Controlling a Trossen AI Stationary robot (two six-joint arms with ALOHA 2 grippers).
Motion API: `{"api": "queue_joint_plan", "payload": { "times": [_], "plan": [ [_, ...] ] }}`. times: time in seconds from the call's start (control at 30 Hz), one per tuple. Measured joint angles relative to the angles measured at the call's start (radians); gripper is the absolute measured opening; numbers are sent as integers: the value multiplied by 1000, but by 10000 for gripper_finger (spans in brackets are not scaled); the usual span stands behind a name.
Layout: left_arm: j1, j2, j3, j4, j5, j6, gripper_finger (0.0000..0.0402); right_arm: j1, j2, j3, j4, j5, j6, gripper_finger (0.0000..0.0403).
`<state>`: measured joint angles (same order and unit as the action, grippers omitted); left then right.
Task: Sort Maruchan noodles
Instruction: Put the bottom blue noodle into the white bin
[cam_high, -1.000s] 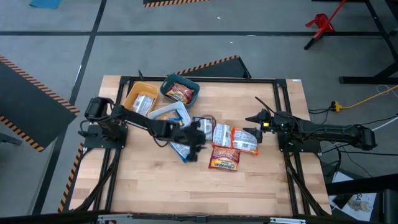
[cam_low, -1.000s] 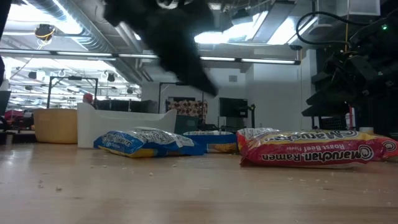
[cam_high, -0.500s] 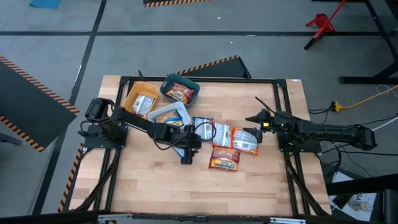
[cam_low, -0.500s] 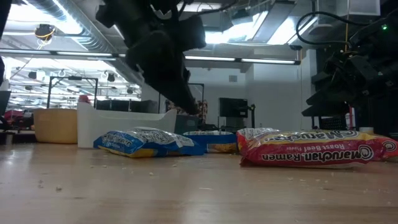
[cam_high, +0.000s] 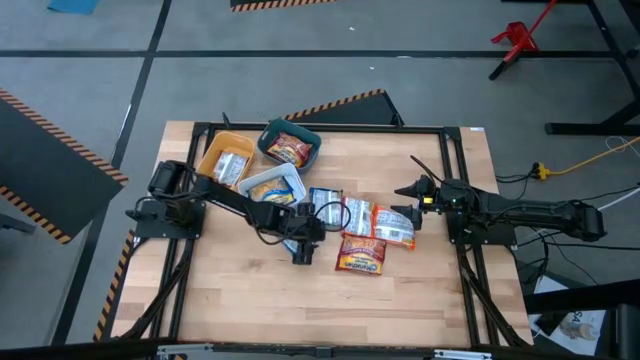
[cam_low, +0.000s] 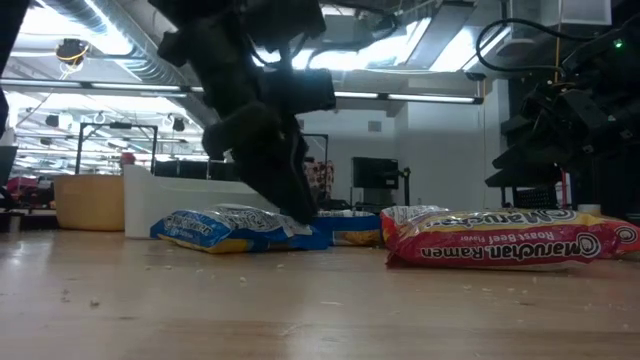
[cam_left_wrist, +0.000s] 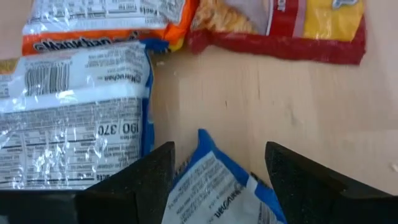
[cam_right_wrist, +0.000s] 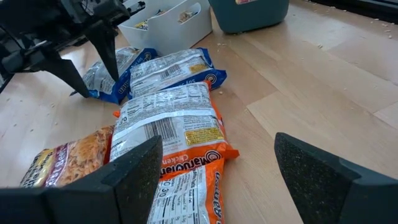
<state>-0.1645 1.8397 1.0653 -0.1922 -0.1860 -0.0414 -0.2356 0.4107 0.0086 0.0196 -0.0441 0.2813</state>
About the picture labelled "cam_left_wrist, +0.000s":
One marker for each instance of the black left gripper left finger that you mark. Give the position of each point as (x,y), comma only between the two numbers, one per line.
(146,186)

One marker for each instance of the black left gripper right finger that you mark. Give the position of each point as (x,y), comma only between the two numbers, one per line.
(304,186)

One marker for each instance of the blue Maruchan noodle pack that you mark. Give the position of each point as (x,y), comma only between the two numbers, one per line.
(211,193)
(77,124)

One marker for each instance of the red Maruchan noodle pack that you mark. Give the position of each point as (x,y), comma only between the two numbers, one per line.
(280,46)

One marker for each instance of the orange Maruchan noodle pack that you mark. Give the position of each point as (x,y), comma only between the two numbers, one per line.
(93,18)

